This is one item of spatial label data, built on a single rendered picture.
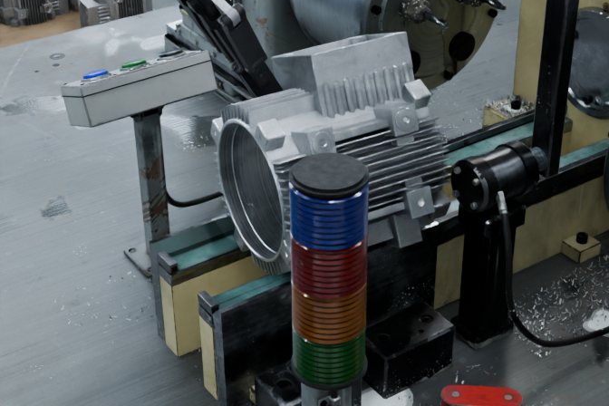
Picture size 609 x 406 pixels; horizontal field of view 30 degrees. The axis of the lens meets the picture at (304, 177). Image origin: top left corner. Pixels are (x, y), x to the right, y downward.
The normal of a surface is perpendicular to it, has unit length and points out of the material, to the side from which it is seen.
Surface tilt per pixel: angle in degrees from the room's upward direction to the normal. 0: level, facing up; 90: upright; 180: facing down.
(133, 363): 0
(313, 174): 0
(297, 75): 90
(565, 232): 90
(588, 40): 90
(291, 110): 65
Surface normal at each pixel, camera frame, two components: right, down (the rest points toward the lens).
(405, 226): 0.44, 0.07
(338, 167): -0.01, -0.86
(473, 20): 0.56, 0.42
